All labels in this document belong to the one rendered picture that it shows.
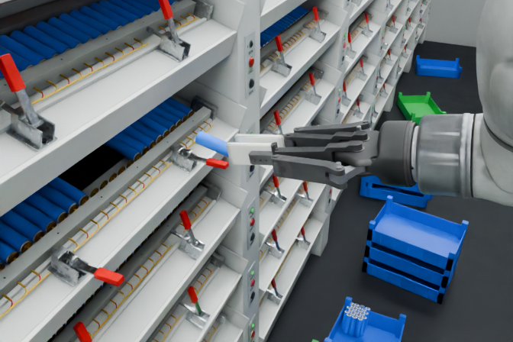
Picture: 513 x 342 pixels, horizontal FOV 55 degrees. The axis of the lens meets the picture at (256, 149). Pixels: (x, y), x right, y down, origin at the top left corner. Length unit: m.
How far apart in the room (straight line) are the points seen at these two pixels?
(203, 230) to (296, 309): 0.91
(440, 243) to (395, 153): 1.39
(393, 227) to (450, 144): 1.43
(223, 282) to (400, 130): 0.68
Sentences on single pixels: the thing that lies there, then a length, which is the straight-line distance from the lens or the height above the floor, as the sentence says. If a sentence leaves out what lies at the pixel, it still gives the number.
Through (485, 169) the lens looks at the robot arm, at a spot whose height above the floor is 1.11.
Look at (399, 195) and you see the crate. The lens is 2.33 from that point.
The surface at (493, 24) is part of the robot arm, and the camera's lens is 0.40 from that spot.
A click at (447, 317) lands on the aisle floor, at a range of 1.91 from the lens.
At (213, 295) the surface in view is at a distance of 1.11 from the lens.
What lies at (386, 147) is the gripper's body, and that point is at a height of 1.10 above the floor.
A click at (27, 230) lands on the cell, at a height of 0.97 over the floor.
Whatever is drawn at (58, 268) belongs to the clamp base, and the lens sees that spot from 0.65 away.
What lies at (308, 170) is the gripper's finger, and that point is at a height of 1.06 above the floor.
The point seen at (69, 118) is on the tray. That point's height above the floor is 1.12.
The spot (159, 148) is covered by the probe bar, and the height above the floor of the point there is 0.97.
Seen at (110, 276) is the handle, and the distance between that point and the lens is 0.61.
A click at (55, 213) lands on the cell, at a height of 0.97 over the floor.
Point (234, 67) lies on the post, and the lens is 0.88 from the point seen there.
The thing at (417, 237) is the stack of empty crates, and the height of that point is 0.16.
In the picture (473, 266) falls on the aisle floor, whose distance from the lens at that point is 2.14.
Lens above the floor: 1.37
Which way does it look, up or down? 31 degrees down
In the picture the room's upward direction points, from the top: straight up
